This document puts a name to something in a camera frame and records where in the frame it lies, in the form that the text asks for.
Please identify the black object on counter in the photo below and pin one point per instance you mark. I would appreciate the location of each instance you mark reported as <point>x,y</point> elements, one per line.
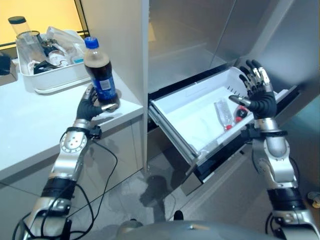
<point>5,64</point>

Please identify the silver refrigerator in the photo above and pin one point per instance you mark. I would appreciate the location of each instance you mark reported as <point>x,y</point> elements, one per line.
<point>212,45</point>

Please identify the dark cola bottle red cap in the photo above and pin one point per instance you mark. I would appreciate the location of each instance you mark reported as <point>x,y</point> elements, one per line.
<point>241,113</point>

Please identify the cola bottle blue cap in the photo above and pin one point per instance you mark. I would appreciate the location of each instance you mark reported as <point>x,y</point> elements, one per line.
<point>100,72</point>

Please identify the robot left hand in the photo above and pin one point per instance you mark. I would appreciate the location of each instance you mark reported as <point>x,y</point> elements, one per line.
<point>86,110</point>

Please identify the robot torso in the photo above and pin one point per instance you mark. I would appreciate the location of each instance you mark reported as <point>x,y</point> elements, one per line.
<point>185,231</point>

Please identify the white plastic bin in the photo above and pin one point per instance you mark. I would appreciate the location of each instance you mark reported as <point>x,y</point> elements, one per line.
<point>53,75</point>

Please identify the clear jar black lid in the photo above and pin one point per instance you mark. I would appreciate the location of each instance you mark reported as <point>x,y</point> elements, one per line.
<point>18,26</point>

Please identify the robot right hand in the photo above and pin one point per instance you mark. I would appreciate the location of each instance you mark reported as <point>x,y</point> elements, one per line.
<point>261,96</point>

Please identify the white countertop cabinet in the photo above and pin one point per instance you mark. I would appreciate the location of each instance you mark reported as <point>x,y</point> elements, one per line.
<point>50,130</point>

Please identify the clear empty plastic bottle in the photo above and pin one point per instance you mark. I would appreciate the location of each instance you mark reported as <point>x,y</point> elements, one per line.
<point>223,112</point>

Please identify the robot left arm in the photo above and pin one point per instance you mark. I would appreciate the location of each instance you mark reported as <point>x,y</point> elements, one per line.
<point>62,160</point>

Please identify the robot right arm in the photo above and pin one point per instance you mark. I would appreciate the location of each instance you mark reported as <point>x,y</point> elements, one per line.
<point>277,165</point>

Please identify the clear glass cup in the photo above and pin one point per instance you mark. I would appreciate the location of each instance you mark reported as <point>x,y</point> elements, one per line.
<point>31,46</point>

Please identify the white plastic bag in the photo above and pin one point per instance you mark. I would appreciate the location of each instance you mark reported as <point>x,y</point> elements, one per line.
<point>67,37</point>

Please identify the white refrigerator drawer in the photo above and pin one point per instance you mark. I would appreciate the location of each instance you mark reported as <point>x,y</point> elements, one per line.
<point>200,112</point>

